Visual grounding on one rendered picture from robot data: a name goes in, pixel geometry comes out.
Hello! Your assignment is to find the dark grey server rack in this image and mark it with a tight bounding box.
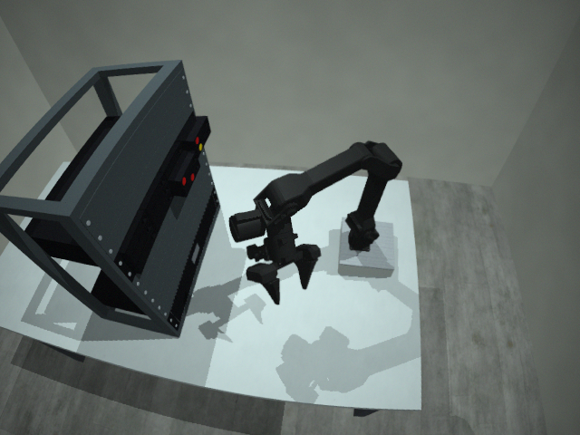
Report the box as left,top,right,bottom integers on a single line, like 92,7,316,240
0,60,221,338

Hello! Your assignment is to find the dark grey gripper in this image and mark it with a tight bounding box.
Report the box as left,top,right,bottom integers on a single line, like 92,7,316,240
246,229,321,305

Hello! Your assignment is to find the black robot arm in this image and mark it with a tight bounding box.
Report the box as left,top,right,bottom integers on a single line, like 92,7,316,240
229,140,402,251

